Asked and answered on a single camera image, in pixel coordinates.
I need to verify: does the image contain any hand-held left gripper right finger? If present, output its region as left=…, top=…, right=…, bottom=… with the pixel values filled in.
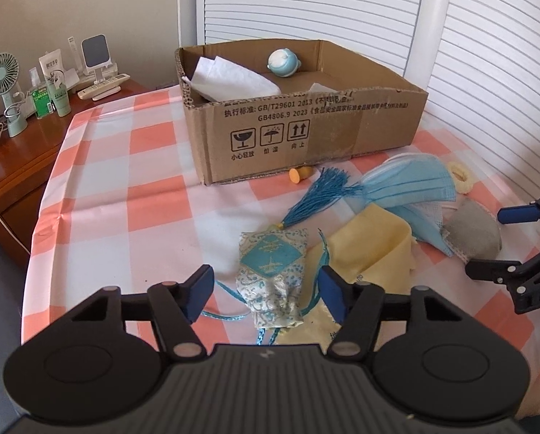
left=319, top=266, right=483, bottom=358

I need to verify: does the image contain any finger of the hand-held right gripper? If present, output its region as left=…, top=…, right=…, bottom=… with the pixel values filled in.
left=497, top=191, right=540, bottom=226
left=465, top=242, right=540, bottom=285

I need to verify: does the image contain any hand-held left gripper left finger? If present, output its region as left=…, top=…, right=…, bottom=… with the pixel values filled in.
left=48, top=264, right=215, bottom=362

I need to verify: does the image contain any grey cup mask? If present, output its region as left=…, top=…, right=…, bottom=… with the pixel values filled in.
left=440, top=198, right=504, bottom=263

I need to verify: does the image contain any blue patterned sachet with tassel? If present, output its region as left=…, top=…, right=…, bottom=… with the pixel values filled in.
left=214, top=167, right=366, bottom=347

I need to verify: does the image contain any brown cardboard box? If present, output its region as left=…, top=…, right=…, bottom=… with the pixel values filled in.
left=175, top=38, right=430, bottom=186

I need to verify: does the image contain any white tissue paper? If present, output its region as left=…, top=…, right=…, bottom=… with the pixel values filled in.
left=191, top=55, right=282, bottom=103

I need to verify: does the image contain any blue and white plush toy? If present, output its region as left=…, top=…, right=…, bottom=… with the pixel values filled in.
left=267, top=48, right=303, bottom=76

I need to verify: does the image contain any cream scrunchie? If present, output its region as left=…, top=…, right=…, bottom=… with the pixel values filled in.
left=446, top=160, right=477, bottom=195

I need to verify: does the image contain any pale yellow cloth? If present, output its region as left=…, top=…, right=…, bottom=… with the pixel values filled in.
left=276, top=203, right=418, bottom=350

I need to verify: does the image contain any orange and white checked tablecloth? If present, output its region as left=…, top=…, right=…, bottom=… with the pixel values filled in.
left=20, top=86, right=540, bottom=417

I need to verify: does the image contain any blue face mask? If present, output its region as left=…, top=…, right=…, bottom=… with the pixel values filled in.
left=349, top=153, right=459, bottom=258

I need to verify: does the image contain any white louvered wardrobe door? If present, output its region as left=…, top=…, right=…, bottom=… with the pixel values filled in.
left=195, top=0, right=439, bottom=83
left=426, top=0, right=540, bottom=205

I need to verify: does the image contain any wooden nightstand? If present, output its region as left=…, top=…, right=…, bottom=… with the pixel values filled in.
left=0, top=77, right=152, bottom=273

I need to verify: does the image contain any white remote control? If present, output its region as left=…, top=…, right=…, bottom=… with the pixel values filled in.
left=77, top=73, right=131, bottom=101

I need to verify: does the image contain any green bottle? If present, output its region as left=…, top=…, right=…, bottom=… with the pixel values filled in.
left=27, top=66, right=54, bottom=121

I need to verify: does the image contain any white phone stand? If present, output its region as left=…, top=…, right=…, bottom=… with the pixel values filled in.
left=80, top=33, right=113, bottom=76

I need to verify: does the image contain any white tube with green cap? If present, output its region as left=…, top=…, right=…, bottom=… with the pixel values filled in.
left=38, top=49, right=72, bottom=118

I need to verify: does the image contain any green desk fan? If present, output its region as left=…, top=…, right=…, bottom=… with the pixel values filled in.
left=0, top=51, right=29, bottom=139

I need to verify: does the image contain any white wardrobe post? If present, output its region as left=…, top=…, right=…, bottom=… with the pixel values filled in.
left=404, top=0, right=457, bottom=92

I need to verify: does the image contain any white cable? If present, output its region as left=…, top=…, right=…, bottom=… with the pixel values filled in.
left=0, top=175, right=32, bottom=257

